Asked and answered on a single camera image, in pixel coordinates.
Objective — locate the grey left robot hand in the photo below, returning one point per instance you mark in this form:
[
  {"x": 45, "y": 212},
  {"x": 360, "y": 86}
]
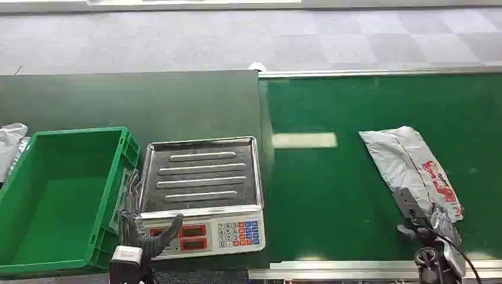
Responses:
[{"x": 151, "y": 241}]

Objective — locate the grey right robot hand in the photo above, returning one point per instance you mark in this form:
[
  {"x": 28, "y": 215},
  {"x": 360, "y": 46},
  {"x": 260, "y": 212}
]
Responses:
[{"x": 412, "y": 205}]

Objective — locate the grey parcel bag red print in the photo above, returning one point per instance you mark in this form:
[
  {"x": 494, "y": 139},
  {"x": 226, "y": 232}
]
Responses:
[{"x": 408, "y": 160}]

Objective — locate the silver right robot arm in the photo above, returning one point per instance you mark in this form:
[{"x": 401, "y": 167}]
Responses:
[{"x": 441, "y": 266}]

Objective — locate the electronic scale with steel pan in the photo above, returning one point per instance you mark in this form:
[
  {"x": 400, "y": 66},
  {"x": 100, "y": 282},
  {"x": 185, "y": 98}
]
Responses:
[{"x": 202, "y": 184}]

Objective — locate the green conveyor belt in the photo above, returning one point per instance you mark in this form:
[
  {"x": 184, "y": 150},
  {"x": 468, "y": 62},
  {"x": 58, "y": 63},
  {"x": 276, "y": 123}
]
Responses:
[{"x": 333, "y": 196}]

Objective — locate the green plastic crate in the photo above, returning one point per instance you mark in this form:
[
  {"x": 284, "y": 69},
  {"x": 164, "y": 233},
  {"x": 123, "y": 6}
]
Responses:
[{"x": 59, "y": 204}]

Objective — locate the plain white parcel bag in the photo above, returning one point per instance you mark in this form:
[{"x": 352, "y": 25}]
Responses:
[{"x": 10, "y": 147}]

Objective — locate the white conveyor roller cap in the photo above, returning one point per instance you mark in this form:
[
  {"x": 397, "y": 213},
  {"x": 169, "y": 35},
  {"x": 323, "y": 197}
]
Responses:
[{"x": 257, "y": 66}]

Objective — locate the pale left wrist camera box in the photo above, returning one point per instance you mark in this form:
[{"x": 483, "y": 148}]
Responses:
[{"x": 126, "y": 255}]

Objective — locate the aluminium conveyor rail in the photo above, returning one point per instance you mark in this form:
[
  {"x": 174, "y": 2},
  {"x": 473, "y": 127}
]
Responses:
[
  {"x": 376, "y": 72},
  {"x": 345, "y": 269}
]

